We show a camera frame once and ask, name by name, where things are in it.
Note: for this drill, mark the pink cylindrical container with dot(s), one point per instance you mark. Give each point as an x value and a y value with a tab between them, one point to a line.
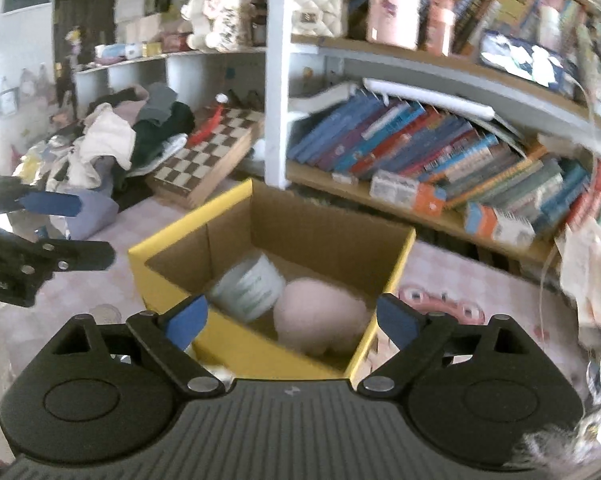
393	5

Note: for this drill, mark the white orange medicine box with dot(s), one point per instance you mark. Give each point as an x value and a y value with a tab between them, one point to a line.
498	225
405	192

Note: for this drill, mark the lavender cloth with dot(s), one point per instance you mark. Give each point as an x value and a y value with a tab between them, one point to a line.
93	215

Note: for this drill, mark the stack of papers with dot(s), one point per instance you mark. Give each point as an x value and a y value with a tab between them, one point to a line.
590	280

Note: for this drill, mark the pale blue pack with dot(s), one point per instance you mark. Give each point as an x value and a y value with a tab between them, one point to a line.
118	52

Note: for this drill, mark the small picture frame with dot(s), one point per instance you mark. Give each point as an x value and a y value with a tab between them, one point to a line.
8	102

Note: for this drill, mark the row of leaning children's books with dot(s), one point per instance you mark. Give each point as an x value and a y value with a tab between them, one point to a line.
430	150

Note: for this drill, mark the row of upright books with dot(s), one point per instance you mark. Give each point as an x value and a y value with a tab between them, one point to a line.
515	5

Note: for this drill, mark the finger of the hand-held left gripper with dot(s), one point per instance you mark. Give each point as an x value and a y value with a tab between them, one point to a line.
80	256
50	204

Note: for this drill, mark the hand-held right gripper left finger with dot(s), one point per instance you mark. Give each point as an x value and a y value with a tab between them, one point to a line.
188	322

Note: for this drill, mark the pink plush toy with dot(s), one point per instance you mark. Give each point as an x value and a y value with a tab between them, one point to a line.
320	315

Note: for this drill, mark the white bookend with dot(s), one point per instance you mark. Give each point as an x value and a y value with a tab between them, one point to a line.
320	102

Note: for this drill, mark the white bookshelf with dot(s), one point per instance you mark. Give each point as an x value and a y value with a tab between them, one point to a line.
275	110

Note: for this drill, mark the pile of clothes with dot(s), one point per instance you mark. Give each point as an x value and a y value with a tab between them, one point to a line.
110	135

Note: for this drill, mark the wooden chessboard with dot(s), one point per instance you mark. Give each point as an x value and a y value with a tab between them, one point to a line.
210	155

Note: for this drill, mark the small yellow box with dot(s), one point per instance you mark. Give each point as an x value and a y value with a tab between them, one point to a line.
152	49

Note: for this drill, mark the yellow cardboard box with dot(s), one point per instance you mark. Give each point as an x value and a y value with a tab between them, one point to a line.
260	355

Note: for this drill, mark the dark blue printed pencil case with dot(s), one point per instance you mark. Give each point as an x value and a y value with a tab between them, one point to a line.
525	62

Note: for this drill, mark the salmon pink bottle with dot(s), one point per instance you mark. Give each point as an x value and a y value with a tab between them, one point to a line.
439	22

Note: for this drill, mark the white floral plush bear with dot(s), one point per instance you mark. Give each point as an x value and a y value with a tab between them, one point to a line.
220	10

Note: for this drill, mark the grey fluffy fabric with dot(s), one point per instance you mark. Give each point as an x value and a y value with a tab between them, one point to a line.
555	442

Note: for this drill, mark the white jar with teal print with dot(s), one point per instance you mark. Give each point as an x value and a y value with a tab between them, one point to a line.
245	287

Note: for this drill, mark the white quilted handbag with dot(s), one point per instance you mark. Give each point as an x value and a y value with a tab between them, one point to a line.
316	12

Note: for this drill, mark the red plastic toy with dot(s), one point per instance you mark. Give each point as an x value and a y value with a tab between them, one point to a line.
205	127

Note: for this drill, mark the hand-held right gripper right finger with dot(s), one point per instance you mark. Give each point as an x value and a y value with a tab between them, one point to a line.
398	321

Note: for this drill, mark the white plastic bar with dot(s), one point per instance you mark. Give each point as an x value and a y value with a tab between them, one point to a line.
430	97

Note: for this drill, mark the small white flat box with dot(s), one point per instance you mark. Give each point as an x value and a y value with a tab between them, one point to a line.
344	178

